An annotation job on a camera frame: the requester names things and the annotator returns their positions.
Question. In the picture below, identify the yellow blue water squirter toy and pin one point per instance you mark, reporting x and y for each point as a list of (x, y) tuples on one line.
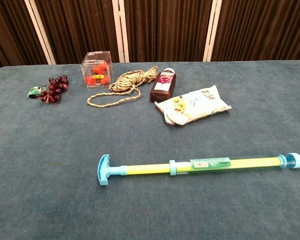
[(145, 170)]

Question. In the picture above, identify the brown bottle with flower label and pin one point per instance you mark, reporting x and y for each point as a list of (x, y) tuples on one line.
[(162, 92)]

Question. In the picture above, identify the white snack bag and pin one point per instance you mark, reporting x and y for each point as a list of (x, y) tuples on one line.
[(200, 102)]

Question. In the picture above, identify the clear box with red items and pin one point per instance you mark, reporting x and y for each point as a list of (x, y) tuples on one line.
[(96, 75)]

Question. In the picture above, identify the brown curtain screen panel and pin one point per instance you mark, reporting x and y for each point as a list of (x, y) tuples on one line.
[(77, 25), (10, 30), (265, 25), (165, 25)]

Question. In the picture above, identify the dark red plastic grapes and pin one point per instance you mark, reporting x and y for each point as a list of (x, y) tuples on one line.
[(55, 86)]

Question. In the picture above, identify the blue carpet table cover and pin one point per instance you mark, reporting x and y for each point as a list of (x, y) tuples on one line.
[(65, 175)]

